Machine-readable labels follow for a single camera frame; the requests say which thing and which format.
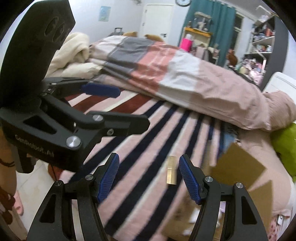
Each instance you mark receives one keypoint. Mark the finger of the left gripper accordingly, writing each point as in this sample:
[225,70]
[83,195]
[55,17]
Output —
[121,124]
[60,87]

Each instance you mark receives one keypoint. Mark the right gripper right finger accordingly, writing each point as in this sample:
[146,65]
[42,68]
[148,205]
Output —
[241,219]

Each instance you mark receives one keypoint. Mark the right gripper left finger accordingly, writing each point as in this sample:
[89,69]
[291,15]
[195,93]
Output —
[54,219]

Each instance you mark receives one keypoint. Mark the gold rectangular box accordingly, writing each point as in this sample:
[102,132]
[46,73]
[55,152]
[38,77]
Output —
[171,176]

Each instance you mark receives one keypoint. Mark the person's left hand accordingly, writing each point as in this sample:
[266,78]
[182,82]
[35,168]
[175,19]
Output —
[8,169]

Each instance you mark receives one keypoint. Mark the cream fleece blanket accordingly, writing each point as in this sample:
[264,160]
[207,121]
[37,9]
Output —
[71,60]

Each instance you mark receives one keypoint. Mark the brown cardboard box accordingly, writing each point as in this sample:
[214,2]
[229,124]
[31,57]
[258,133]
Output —
[236,165]

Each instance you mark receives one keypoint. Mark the striped fleece blanket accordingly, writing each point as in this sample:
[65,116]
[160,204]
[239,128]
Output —
[140,200]

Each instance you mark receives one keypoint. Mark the folded patchwork duvet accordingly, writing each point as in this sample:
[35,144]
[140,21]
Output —
[172,74]

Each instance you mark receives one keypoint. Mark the black suitcase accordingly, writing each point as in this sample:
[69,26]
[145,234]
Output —
[116,32]

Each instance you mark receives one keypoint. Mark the green plush toy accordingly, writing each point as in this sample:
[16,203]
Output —
[283,142]

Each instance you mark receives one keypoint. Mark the brown teddy bear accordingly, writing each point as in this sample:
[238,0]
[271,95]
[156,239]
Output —
[146,36]

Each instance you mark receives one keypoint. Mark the pink box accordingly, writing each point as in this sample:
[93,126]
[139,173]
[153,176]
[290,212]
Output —
[186,43]

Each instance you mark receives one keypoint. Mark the white door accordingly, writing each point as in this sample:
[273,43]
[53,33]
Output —
[156,20]

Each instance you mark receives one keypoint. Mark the pink striped pillow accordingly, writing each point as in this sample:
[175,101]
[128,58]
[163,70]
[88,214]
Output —
[281,109]

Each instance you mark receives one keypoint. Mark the yellow wooden cabinet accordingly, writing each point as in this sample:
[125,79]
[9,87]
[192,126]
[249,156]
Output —
[197,36]

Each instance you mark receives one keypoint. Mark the glass display case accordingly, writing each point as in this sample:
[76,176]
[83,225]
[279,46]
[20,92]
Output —
[201,21]

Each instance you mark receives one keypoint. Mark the brown plush on desk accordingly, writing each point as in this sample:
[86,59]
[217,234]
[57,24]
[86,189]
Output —
[232,59]

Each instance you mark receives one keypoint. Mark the white headboard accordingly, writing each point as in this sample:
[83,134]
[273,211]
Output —
[282,82]

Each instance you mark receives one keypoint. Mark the teal curtain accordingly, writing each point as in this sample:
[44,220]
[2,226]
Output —
[221,25]

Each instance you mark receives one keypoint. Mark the dark tall bookshelf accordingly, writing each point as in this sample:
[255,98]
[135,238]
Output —
[267,50]

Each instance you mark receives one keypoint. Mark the blue wall poster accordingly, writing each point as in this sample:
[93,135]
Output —
[104,13]

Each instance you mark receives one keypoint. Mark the round wall clock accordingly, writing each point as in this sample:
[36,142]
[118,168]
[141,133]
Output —
[183,3]

